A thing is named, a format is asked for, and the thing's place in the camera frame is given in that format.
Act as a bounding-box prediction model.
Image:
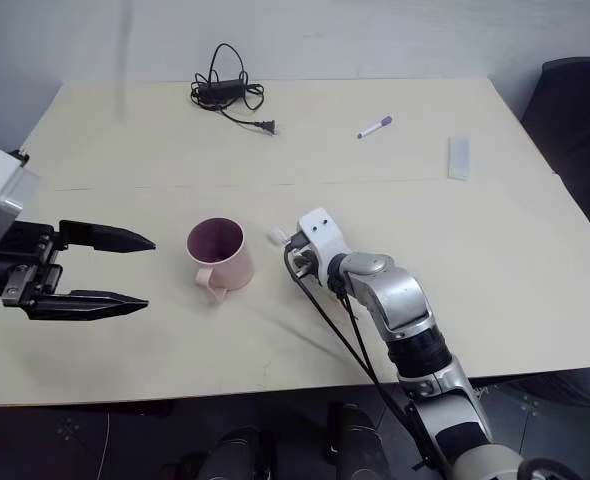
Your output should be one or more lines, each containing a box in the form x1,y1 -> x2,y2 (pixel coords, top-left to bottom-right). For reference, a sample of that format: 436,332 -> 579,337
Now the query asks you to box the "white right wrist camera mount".
298,206 -> 352,282

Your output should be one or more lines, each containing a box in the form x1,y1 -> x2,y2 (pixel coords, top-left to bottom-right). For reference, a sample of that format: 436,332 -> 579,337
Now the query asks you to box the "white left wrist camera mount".
0,148 -> 42,242

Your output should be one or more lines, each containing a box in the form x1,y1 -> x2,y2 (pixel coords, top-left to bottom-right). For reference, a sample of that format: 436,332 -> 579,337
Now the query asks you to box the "dark rounded shape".
194,424 -> 277,480
326,401 -> 392,480

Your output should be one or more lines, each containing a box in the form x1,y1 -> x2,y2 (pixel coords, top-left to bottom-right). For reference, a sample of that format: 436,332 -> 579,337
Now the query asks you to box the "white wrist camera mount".
298,206 -> 352,282
0,148 -> 42,242

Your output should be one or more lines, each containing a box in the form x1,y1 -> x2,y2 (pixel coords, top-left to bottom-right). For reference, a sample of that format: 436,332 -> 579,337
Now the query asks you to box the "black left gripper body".
0,221 -> 65,308

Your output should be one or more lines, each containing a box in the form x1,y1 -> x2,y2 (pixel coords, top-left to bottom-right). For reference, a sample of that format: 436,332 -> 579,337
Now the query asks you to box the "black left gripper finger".
57,219 -> 157,254
23,288 -> 151,322

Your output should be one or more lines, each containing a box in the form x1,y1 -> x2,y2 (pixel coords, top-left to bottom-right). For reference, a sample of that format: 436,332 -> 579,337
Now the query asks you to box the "black power adapter with cord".
190,42 -> 279,137

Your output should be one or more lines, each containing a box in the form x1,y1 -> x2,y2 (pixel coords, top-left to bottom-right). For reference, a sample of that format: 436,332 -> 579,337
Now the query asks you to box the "black chair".
519,56 -> 590,242

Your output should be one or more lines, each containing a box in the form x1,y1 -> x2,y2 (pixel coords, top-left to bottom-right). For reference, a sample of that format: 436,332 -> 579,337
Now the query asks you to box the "clear plastic flat case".
446,135 -> 473,181

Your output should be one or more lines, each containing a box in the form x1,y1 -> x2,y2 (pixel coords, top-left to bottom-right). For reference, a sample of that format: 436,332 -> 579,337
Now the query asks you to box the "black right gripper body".
283,230 -> 325,287

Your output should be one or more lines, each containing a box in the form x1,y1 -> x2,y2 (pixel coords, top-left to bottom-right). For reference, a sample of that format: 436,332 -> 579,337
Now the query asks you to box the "pink mug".
186,215 -> 255,305

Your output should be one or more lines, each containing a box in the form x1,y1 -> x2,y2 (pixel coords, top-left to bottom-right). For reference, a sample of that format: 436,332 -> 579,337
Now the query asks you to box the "white marker with purple cap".
356,115 -> 394,141

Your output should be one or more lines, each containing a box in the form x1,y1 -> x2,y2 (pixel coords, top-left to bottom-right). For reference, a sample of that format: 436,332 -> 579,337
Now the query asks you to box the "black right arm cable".
284,243 -> 457,472

